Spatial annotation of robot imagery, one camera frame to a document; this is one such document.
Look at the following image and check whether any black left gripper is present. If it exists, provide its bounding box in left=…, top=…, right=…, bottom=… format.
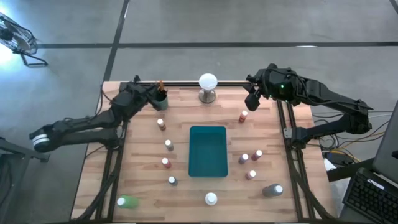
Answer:
left=114, top=83, right=161, bottom=114

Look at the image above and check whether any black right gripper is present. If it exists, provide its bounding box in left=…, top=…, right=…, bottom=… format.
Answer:
left=244, top=64, right=301, bottom=112

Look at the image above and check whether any green plastic cup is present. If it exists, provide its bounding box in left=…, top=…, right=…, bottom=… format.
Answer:
left=155, top=90, right=169, bottom=111

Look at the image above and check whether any teal plastic tray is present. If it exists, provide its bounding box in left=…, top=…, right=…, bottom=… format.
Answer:
left=188, top=124, right=229, bottom=177

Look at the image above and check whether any large grey paint bottle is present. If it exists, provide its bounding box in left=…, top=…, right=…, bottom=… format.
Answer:
left=262, top=184, right=285, bottom=198

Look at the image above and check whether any large green paint bottle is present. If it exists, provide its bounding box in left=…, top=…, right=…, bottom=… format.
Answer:
left=116, top=195, right=140, bottom=210

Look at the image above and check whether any large white paint bottle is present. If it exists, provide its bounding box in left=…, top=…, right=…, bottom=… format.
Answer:
left=204, top=192, right=218, bottom=207

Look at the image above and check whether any white dome lamp silver base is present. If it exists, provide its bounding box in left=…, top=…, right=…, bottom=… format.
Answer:
left=198, top=73, right=219, bottom=105

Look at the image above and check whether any black power supply box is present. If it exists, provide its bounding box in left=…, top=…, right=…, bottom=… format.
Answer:
left=326, top=152, right=355, bottom=166

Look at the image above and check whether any grey laptop lid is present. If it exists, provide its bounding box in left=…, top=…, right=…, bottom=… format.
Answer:
left=372, top=100, right=398, bottom=184

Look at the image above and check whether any black keyboard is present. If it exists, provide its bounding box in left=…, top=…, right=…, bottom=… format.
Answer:
left=341, top=167, right=398, bottom=224

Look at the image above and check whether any black aluminium table frame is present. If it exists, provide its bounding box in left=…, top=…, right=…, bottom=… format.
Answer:
left=71, top=74, right=338, bottom=224

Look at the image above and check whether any black cable bundle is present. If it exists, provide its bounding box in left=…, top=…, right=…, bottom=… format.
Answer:
left=312, top=111, right=394, bottom=153

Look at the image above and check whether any yellow cable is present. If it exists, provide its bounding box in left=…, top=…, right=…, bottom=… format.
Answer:
left=323, top=132, right=386, bottom=161

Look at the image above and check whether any black wire floor fan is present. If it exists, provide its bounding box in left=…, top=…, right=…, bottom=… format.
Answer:
left=0, top=12, right=49, bottom=67

